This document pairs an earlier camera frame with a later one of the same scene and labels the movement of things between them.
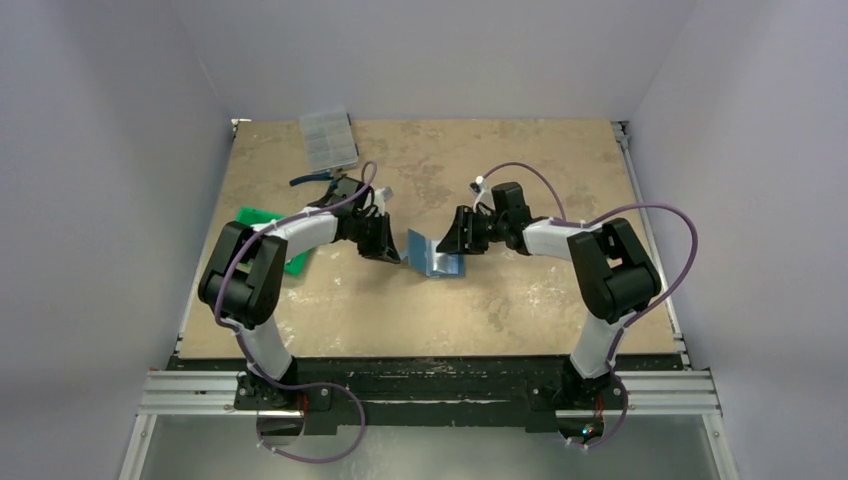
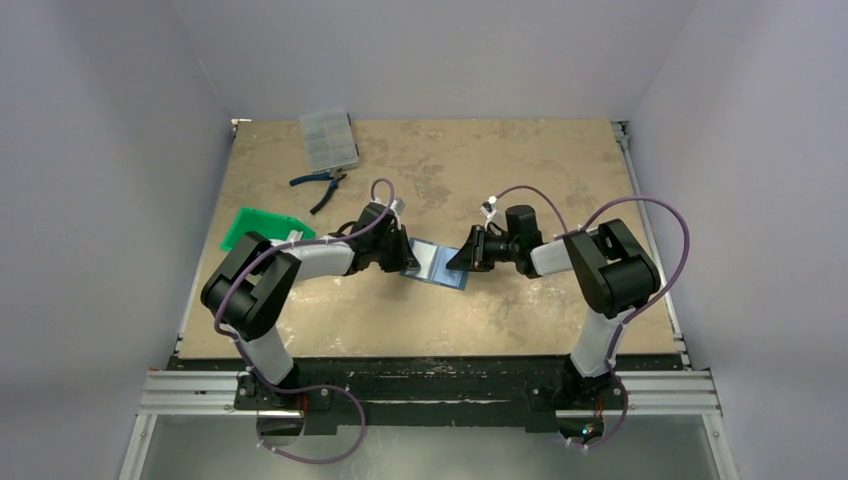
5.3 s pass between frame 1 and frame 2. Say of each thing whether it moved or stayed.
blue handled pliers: stayed
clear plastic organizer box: stayed
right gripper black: moved
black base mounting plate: stayed
